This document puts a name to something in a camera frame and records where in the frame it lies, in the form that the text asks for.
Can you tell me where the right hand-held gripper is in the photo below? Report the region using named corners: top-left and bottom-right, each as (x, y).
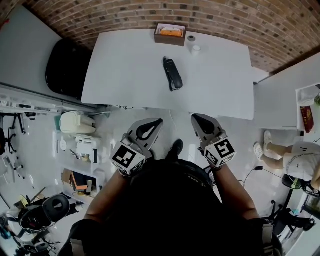
top-left (191, 113), bottom-right (237, 169)

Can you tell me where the black folding chair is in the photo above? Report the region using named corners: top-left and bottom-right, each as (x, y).
top-left (44, 38), bottom-right (95, 100)

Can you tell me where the person's black shoe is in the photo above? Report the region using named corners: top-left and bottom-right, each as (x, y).
top-left (167, 139), bottom-right (184, 160)

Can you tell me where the white arched shelf cabinet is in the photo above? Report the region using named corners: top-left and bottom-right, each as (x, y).
top-left (253, 51), bottom-right (320, 133)

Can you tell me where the brown tissue box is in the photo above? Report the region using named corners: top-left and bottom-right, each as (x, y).
top-left (153, 23), bottom-right (188, 47)

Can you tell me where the black telephone handset with cord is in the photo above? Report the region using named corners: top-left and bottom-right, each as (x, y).
top-left (162, 56), bottom-right (184, 90)

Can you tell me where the black power adapter cable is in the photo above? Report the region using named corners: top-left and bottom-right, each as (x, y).
top-left (243, 166), bottom-right (286, 186)

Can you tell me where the orange black box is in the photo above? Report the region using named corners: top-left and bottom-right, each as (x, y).
top-left (70, 171), bottom-right (95, 195)

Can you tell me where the white floor shelf unit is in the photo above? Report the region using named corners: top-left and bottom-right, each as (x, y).
top-left (58, 133), bottom-right (107, 198)

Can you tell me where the person's right forearm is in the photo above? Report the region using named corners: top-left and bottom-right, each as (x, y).
top-left (212, 166), bottom-right (261, 221)

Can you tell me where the red book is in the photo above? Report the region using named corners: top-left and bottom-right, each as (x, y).
top-left (299, 105), bottom-right (315, 134)

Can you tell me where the cardboard piece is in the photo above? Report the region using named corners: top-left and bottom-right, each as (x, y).
top-left (61, 168), bottom-right (73, 186)

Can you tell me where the person's black shirt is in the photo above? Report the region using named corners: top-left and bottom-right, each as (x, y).
top-left (58, 157), bottom-right (283, 256)

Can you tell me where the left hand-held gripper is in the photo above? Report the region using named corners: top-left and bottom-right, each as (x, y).
top-left (109, 117), bottom-right (164, 176)

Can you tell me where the white desk with drawers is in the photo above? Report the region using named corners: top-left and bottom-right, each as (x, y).
top-left (80, 27), bottom-right (256, 121)

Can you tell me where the black green stool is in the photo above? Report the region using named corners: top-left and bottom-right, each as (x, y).
top-left (281, 174), bottom-right (313, 213)

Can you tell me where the black padded office chair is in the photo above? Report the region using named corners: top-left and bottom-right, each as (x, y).
top-left (18, 194), bottom-right (78, 233)

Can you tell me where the person's left forearm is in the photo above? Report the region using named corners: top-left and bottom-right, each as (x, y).
top-left (83, 169), bottom-right (128, 223)

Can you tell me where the white trash bin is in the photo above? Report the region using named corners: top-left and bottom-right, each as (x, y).
top-left (59, 111), bottom-right (97, 135)

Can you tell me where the cluttered long shelf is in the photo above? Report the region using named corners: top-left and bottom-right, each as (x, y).
top-left (0, 94), bottom-right (98, 116)

